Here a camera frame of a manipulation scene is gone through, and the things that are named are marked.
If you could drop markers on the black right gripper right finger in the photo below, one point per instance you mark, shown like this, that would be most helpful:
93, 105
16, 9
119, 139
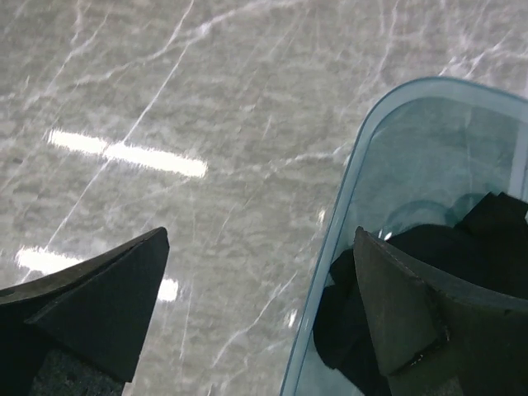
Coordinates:
435, 333

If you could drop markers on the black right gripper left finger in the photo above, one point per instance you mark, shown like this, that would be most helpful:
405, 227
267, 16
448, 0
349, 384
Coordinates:
80, 331

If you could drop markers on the black boxer underwear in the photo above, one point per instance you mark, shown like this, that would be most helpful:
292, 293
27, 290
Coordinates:
488, 247

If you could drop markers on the translucent blue plastic bin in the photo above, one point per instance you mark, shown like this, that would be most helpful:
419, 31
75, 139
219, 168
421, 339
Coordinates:
427, 153

